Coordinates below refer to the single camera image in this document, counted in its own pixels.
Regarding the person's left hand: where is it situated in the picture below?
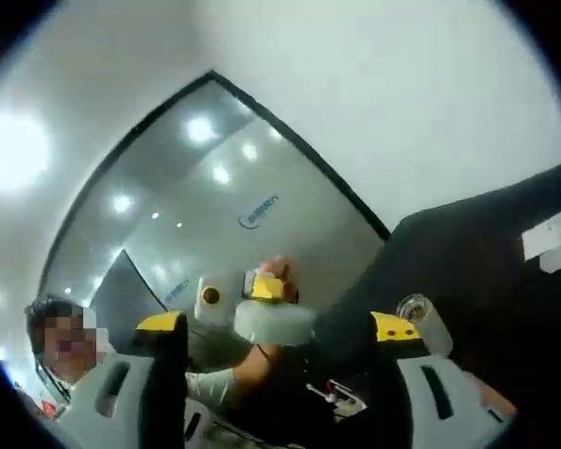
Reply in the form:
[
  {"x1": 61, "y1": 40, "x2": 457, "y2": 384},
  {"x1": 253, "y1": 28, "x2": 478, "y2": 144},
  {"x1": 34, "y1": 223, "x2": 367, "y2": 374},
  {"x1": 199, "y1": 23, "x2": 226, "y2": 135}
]
[{"x1": 258, "y1": 254, "x2": 294, "y2": 282}]

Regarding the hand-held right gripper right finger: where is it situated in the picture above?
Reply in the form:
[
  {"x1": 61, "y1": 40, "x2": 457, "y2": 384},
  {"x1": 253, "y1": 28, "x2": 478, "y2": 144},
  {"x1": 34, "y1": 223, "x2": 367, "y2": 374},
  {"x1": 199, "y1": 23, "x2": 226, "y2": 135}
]
[{"x1": 368, "y1": 311, "x2": 516, "y2": 449}]

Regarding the pale green cup lid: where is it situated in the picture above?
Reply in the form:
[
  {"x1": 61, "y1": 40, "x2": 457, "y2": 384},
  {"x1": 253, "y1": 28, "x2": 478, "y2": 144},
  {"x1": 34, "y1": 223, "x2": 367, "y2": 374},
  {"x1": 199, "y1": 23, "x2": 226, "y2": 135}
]
[{"x1": 233, "y1": 298, "x2": 317, "y2": 348}]

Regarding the black framed glass partition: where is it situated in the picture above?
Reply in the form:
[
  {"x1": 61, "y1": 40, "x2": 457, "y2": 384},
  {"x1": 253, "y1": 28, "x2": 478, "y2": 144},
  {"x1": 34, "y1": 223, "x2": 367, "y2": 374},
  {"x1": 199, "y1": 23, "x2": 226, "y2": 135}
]
[{"x1": 39, "y1": 69, "x2": 392, "y2": 338}]

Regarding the person's right hand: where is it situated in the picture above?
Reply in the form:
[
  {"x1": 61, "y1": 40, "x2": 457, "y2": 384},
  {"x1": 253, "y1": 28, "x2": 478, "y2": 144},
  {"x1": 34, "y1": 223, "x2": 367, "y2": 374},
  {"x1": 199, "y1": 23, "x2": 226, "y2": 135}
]
[{"x1": 477, "y1": 385, "x2": 519, "y2": 420}]

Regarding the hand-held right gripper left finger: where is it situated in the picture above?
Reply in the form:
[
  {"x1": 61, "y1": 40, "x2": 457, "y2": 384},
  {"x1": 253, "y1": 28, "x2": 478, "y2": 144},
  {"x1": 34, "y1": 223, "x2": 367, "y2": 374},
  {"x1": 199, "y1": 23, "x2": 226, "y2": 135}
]
[{"x1": 55, "y1": 311, "x2": 191, "y2": 449}]

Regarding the person's head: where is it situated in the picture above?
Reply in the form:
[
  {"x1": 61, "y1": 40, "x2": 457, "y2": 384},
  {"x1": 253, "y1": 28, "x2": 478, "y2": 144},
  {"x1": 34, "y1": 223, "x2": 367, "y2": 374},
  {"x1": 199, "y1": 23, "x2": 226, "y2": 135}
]
[{"x1": 24, "y1": 292, "x2": 94, "y2": 328}]

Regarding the small white metal part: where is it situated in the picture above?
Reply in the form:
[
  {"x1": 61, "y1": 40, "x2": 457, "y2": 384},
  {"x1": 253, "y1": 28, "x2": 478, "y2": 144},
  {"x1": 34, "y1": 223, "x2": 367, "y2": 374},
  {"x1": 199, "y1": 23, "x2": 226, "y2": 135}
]
[{"x1": 305, "y1": 378, "x2": 369, "y2": 416}]

